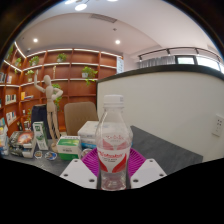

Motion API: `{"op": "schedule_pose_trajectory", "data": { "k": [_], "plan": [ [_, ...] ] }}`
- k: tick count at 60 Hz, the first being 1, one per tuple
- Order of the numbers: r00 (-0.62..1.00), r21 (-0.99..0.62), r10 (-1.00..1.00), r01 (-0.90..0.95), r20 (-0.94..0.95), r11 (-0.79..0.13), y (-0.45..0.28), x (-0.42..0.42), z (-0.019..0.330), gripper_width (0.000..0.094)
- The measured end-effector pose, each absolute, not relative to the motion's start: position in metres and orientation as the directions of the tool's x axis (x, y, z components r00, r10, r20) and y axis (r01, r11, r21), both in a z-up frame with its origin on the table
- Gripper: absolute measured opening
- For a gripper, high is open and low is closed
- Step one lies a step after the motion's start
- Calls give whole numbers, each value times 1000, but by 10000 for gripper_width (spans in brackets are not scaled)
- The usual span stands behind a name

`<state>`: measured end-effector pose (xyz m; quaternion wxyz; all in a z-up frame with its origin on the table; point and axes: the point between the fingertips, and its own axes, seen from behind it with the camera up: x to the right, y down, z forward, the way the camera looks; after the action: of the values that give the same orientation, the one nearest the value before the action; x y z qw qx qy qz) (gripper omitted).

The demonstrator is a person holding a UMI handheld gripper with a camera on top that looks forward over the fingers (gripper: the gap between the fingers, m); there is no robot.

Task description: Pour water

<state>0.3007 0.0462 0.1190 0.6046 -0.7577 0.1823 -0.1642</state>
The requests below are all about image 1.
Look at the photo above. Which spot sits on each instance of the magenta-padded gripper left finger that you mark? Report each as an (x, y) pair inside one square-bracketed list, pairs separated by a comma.
[(75, 171)]

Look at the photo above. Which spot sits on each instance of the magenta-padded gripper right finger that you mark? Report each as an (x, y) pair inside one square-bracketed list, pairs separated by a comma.
[(149, 171)]

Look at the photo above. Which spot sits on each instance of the clear plastic water bottle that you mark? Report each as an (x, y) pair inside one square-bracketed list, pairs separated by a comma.
[(113, 143)]

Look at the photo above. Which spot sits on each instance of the green white box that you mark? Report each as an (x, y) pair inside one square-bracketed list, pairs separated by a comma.
[(69, 146)]

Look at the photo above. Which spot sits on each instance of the small round printed badge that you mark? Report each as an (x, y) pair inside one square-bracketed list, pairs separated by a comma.
[(38, 154), (51, 155)]

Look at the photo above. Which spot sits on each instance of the tall green white carton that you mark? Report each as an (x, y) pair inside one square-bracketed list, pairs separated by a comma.
[(40, 135)]

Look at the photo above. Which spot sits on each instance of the wooden artist mannequin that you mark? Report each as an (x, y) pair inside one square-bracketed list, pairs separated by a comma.
[(50, 100)]

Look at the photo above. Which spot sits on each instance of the colourful book stack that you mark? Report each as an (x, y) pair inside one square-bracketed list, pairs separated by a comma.
[(3, 143)]

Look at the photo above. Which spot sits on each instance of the orange wooden shelf unit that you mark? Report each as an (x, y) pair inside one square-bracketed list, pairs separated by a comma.
[(76, 63)]

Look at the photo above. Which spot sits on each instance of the grey curtain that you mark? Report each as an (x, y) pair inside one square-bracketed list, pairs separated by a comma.
[(156, 62)]

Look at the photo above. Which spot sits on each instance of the window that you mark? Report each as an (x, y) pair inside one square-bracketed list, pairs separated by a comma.
[(203, 61)]

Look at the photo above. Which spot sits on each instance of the recessed ceiling lights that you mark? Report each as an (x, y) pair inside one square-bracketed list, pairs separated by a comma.
[(117, 41)]

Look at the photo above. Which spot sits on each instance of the ceiling air vent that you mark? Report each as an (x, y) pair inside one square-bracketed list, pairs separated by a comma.
[(103, 18)]

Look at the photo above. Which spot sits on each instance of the branched ceiling lamp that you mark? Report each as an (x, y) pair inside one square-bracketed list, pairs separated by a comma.
[(80, 6)]

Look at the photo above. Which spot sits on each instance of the white wall outlet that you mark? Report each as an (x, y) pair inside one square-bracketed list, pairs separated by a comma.
[(218, 125)]

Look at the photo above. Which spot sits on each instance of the black track light rail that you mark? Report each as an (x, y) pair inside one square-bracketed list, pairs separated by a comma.
[(168, 50)]

